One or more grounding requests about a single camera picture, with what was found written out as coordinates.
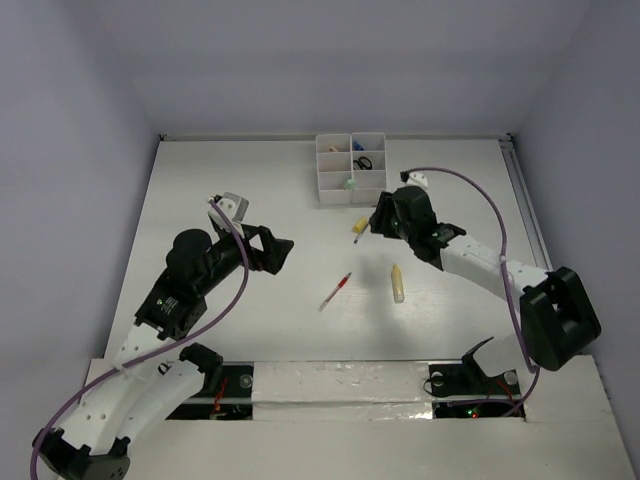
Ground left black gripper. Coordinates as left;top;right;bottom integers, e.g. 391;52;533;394
197;220;292;294

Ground black handled scissors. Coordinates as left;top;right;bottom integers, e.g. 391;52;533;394
353;156;373;171

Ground yellow highlighter cap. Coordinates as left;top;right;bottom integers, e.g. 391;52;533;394
352;217;368;233

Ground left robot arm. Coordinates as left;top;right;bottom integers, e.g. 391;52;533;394
29;225;294;479

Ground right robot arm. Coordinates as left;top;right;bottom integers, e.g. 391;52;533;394
370;186;602;371

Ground blue gel pen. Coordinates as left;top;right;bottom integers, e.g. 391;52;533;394
353;223;369;244

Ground red gel pen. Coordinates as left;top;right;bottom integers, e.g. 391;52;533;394
318;272;353;312

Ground left white compartment organizer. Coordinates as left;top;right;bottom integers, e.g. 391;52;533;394
315;133;352;206

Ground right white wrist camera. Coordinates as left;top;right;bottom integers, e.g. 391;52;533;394
400;171;429;190

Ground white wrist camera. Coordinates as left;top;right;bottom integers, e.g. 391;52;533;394
400;171;429;190
207;192;249;236

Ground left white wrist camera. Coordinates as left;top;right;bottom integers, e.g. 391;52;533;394
207;192;249;236

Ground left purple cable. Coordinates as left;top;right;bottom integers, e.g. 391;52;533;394
29;197;250;476

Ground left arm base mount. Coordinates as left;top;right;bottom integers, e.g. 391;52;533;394
167;363;254;421

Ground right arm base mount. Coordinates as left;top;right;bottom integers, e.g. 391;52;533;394
422;337;525;419

